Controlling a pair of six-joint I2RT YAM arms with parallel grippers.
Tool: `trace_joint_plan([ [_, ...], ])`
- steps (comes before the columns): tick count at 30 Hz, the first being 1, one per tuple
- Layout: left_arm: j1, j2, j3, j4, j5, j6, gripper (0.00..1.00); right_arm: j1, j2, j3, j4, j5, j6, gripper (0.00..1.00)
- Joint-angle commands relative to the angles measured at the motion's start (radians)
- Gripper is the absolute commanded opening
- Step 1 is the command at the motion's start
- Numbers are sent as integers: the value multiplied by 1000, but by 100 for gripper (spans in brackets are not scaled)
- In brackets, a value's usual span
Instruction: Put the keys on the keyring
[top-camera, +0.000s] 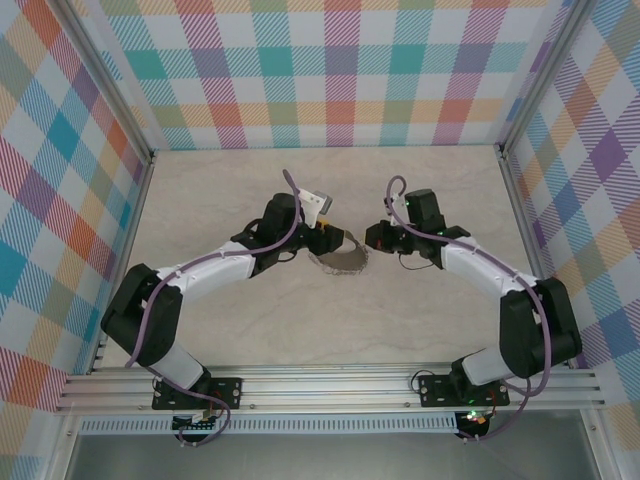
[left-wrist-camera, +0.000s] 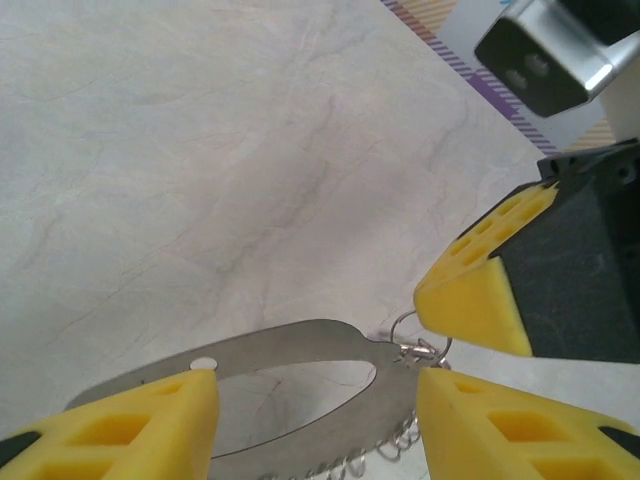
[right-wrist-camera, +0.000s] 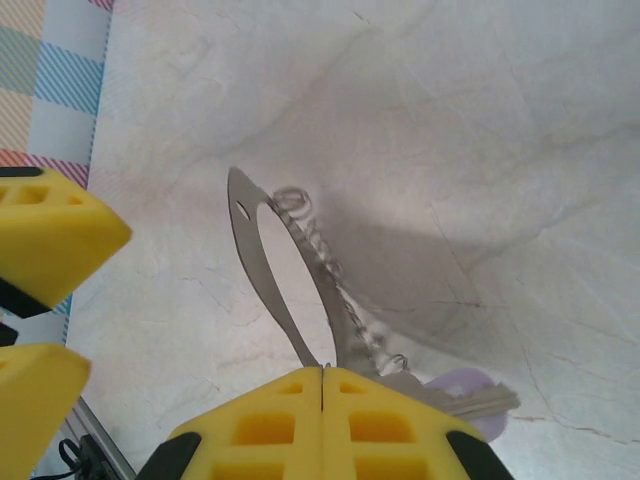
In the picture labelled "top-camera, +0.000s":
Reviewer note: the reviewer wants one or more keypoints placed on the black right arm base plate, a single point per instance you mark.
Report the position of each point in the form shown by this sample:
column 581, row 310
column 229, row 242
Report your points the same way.
column 430, row 390

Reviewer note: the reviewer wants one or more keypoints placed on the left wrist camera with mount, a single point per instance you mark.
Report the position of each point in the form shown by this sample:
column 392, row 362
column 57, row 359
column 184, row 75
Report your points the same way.
column 325, row 202

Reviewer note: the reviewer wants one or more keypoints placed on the aluminium frame beam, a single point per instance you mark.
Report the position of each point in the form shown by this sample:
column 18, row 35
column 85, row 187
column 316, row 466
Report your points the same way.
column 62, row 450
column 597, row 450

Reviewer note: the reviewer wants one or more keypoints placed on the aluminium side rail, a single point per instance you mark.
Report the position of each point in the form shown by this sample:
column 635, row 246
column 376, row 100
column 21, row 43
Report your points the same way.
column 535, row 250
column 127, row 225

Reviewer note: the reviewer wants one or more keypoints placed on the aluminium frame post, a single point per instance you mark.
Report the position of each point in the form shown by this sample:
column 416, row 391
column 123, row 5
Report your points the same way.
column 105, row 75
column 542, row 75

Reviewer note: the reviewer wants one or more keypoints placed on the circuit board with orange connector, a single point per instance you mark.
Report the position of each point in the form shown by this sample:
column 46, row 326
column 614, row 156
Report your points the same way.
column 475, row 419

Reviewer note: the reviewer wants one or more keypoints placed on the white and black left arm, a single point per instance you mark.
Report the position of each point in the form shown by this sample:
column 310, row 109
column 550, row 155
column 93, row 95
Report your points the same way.
column 210, row 270

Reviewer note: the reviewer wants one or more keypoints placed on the grey metal sheet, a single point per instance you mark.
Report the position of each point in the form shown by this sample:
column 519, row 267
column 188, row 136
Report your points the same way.
column 325, row 460

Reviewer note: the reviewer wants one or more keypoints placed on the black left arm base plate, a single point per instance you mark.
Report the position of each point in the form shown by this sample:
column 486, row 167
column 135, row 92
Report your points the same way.
column 225, row 392

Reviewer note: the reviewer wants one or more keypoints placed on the small black circuit board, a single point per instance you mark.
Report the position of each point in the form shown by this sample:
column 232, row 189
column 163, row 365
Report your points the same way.
column 195, row 426

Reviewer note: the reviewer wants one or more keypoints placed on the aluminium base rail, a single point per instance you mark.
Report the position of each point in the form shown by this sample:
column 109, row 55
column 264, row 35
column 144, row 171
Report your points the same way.
column 325, row 387

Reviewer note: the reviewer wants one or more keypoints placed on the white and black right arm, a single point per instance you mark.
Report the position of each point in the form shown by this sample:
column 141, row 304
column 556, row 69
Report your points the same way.
column 480, row 265

